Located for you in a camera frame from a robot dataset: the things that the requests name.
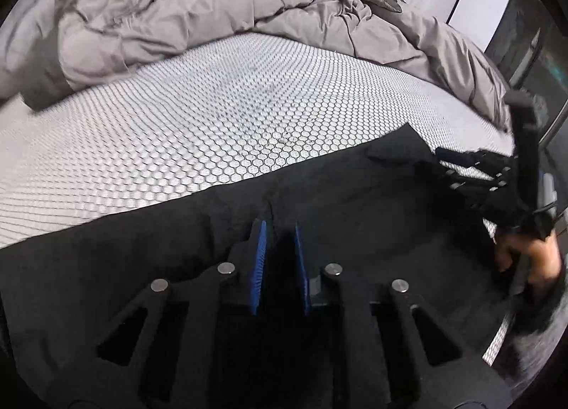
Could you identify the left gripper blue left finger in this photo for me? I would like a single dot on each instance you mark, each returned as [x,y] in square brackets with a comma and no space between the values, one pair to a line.
[159,350]

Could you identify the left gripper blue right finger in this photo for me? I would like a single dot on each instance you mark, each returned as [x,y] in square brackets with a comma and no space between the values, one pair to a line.
[392,349]

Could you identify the black pants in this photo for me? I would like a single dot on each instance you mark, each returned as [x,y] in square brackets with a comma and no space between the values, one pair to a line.
[380,210]

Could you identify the person's right hand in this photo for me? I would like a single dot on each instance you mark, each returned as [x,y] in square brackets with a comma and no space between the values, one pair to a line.
[545,259]

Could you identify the white honeycomb mattress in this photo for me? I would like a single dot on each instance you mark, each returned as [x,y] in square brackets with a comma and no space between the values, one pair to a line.
[223,112]

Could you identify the grey rumpled duvet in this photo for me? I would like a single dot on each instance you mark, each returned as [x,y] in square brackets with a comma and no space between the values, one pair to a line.
[51,49]

